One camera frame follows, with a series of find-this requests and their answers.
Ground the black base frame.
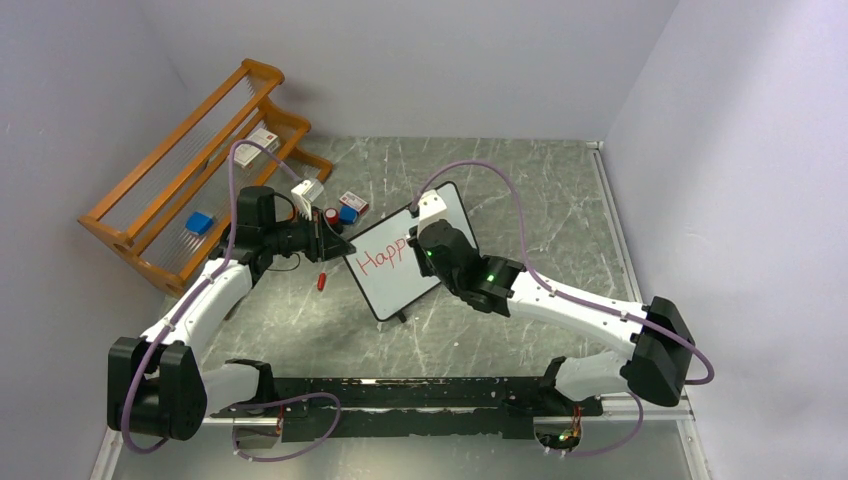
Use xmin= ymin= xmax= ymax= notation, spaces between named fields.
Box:
xmin=274 ymin=376 xmax=604 ymax=444

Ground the orange wooden rack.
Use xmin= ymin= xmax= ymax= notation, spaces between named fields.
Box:
xmin=78 ymin=59 xmax=333 ymax=298

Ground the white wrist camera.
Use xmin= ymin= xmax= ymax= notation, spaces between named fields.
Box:
xmin=291 ymin=178 xmax=324 ymax=221
xmin=417 ymin=189 xmax=448 ymax=232

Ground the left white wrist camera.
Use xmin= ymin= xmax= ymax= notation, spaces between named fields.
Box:
xmin=291 ymin=178 xmax=324 ymax=221

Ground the white red box on rack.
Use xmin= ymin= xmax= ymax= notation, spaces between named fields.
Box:
xmin=233 ymin=127 xmax=281 ymax=170

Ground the blue small block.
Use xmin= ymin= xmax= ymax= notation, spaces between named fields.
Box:
xmin=338 ymin=205 xmax=359 ymax=225

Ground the blue block on rack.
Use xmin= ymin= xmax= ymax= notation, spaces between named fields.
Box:
xmin=184 ymin=211 xmax=215 ymax=236

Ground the aluminium rail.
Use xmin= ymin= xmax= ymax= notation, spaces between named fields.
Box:
xmin=89 ymin=140 xmax=713 ymax=480

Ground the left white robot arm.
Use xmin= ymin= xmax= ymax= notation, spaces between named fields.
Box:
xmin=107 ymin=186 xmax=356 ymax=441

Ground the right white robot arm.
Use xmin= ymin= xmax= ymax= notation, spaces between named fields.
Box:
xmin=409 ymin=220 xmax=694 ymax=414

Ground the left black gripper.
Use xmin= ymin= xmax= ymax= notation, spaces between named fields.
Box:
xmin=264 ymin=207 xmax=355 ymax=263

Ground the red white small box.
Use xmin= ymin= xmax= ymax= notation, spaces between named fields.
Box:
xmin=339 ymin=191 xmax=370 ymax=215

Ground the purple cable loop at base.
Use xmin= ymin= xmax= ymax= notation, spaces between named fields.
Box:
xmin=231 ymin=393 xmax=342 ymax=464

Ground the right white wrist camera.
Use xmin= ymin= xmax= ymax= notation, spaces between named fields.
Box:
xmin=417 ymin=189 xmax=448 ymax=232

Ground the black framed whiteboard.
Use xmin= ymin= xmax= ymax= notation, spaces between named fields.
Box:
xmin=344 ymin=206 xmax=440 ymax=322

